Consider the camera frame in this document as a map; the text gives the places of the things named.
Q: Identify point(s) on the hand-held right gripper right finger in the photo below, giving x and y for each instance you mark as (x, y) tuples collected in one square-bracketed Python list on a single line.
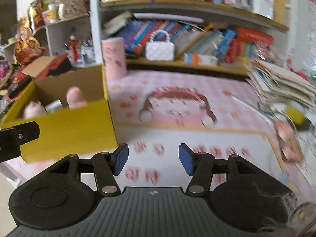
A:
[(187, 159)]

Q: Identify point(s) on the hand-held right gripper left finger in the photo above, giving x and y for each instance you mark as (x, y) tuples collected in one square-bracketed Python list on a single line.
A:
[(121, 159)]

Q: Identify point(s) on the yellow cardboard box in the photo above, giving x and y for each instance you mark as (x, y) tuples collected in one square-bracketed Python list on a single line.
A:
[(69, 130)]

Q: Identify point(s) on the large pink plush toy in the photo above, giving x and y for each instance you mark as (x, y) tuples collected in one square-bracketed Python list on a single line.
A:
[(75, 97)]

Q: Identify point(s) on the pink printed table mat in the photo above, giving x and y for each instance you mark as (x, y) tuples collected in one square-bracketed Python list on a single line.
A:
[(153, 133)]

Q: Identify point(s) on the brown cardboard flap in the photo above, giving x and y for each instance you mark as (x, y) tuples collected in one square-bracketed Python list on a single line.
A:
[(37, 68)]

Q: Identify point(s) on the red gold festive decoration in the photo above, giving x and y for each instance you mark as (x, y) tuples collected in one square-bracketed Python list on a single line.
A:
[(28, 44)]

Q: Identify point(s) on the pink cartoon cylinder container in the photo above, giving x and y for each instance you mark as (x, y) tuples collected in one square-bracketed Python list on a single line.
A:
[(114, 59)]

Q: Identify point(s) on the orange blue white carton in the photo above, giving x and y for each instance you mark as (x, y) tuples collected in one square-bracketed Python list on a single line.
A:
[(201, 59)]

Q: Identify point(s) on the pink patterned phone case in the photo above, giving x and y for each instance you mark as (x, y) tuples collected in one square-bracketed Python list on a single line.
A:
[(290, 140)]

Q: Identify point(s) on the pen holder with pens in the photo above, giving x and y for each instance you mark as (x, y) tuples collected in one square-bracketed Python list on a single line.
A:
[(81, 51)]

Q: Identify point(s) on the white side shelf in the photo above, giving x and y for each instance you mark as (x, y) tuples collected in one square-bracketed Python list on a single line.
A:
[(59, 32)]

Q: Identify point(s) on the yellow tape roll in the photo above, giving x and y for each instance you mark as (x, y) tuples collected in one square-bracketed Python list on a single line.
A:
[(296, 114)]

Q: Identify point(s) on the stack of books and papers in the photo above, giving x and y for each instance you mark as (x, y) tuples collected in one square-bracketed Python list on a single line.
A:
[(281, 84)]

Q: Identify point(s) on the red boxed book set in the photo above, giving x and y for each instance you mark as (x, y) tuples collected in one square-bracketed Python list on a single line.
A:
[(240, 49)]

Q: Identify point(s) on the row of leaning picture books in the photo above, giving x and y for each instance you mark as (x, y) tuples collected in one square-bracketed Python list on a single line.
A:
[(192, 37)]

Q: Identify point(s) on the wooden bookshelf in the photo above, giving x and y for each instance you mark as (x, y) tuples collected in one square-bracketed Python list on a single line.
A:
[(95, 29)]

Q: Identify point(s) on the colourful spiky crown ornament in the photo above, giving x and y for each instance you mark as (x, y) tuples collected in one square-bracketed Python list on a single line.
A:
[(270, 53)]

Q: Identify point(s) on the long red box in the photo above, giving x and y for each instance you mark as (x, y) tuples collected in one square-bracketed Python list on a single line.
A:
[(255, 36)]

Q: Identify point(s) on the ceramic rabbit figurine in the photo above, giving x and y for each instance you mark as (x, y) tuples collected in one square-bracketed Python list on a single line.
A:
[(72, 3)]

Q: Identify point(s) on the white storage bin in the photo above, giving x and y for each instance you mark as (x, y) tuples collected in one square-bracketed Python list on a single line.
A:
[(263, 6)]

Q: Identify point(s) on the alphabet wall poster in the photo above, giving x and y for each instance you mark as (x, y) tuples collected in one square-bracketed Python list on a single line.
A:
[(312, 9)]

